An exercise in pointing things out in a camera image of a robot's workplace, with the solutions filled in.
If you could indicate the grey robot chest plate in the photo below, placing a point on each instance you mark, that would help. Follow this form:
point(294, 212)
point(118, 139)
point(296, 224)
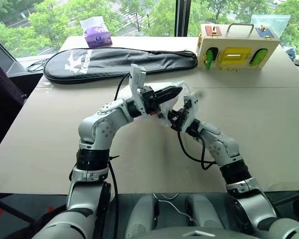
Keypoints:
point(194, 234)

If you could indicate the black window post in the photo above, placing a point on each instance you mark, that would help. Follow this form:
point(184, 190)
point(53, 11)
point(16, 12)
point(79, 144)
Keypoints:
point(183, 17)

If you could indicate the grey rounded robot leg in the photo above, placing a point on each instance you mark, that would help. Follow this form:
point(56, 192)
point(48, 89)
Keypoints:
point(204, 211)
point(142, 216)

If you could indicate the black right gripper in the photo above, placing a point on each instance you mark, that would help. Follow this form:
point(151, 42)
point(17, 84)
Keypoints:
point(178, 119)

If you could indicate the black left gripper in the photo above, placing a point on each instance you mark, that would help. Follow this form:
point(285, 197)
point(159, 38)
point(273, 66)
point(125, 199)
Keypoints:
point(149, 99)

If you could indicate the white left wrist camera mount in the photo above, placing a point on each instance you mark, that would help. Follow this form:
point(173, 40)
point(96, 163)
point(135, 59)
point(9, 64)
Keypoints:
point(137, 79)

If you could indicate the wooden latch box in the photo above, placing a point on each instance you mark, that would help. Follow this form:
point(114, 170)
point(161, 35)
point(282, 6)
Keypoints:
point(241, 41)

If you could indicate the dark garment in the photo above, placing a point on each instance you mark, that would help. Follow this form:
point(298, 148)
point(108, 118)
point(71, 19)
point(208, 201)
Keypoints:
point(2, 99)

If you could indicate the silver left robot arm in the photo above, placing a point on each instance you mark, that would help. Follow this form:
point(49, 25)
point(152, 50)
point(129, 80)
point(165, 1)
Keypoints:
point(99, 124)

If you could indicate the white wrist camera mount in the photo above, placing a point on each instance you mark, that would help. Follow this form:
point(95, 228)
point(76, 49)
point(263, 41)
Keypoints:
point(192, 107)
point(137, 79)

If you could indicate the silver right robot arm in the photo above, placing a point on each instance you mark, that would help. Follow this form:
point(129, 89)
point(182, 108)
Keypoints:
point(221, 147)

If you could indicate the purple tissue pack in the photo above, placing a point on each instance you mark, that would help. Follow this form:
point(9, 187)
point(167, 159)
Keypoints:
point(98, 37)

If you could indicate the blue cloth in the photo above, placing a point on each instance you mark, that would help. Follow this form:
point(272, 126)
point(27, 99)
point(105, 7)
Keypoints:
point(291, 52)

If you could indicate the black racket bag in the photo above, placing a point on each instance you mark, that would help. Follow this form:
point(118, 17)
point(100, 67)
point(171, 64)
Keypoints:
point(109, 62)

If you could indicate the clear blue plastic bag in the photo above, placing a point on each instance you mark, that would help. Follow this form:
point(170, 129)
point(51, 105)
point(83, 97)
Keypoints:
point(276, 23)

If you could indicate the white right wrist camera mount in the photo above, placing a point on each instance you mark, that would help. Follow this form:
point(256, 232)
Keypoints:
point(192, 107)

